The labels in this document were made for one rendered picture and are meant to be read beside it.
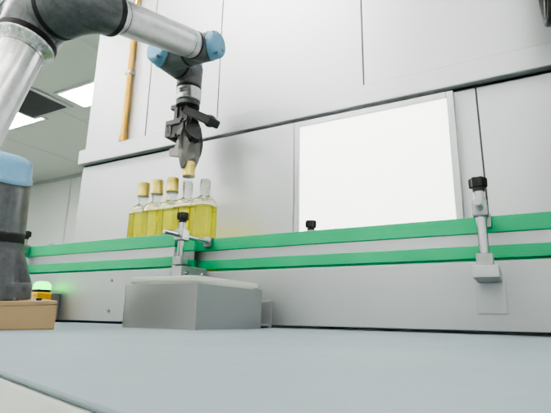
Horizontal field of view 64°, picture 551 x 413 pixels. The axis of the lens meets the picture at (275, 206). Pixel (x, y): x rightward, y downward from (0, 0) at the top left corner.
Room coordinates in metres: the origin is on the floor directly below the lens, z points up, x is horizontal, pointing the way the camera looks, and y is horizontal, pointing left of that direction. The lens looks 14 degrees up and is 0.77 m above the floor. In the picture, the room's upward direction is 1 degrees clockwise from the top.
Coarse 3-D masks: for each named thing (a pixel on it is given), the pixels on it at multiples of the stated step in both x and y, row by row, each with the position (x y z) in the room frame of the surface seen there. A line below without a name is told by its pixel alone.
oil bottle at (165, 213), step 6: (162, 204) 1.22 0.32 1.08; (168, 204) 1.21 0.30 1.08; (174, 204) 1.21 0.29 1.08; (162, 210) 1.22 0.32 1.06; (168, 210) 1.21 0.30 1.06; (162, 216) 1.22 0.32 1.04; (168, 216) 1.21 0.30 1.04; (162, 222) 1.22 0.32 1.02; (168, 222) 1.21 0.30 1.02; (162, 228) 1.22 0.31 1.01; (168, 228) 1.21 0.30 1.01; (156, 234) 1.23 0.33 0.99
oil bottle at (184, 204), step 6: (180, 198) 1.20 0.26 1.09; (186, 198) 1.19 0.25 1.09; (192, 198) 1.21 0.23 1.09; (180, 204) 1.19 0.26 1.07; (186, 204) 1.18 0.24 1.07; (174, 210) 1.20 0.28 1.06; (180, 210) 1.19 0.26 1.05; (186, 210) 1.18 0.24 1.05; (174, 216) 1.20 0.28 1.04; (174, 222) 1.20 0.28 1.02; (174, 228) 1.20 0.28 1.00; (186, 228) 1.18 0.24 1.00
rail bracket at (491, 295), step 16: (480, 176) 0.71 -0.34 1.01; (480, 192) 0.72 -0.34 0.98; (480, 208) 0.70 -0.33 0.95; (480, 224) 0.72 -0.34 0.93; (480, 240) 0.72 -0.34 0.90; (480, 256) 0.71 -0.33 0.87; (480, 272) 0.71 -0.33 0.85; (496, 272) 0.70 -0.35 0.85; (480, 288) 0.81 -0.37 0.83; (496, 288) 0.79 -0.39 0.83; (480, 304) 0.81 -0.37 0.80; (496, 304) 0.79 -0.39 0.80
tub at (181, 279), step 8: (136, 280) 0.84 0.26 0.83; (144, 280) 0.83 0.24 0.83; (152, 280) 0.82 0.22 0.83; (160, 280) 0.81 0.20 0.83; (168, 280) 0.80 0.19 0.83; (176, 280) 0.79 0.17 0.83; (184, 280) 0.78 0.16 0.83; (192, 280) 0.78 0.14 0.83; (200, 280) 0.78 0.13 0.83; (208, 280) 0.79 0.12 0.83; (216, 280) 0.82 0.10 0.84; (224, 280) 0.84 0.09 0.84; (232, 280) 0.86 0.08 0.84; (248, 288) 0.93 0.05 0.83
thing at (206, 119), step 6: (186, 108) 1.19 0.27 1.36; (192, 108) 1.18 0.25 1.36; (186, 114) 1.20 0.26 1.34; (192, 114) 1.18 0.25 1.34; (198, 114) 1.17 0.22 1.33; (204, 114) 1.16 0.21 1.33; (198, 120) 1.21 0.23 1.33; (204, 120) 1.16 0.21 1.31; (210, 120) 1.16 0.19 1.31; (216, 120) 1.17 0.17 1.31; (210, 126) 1.18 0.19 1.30; (216, 126) 1.19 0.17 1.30
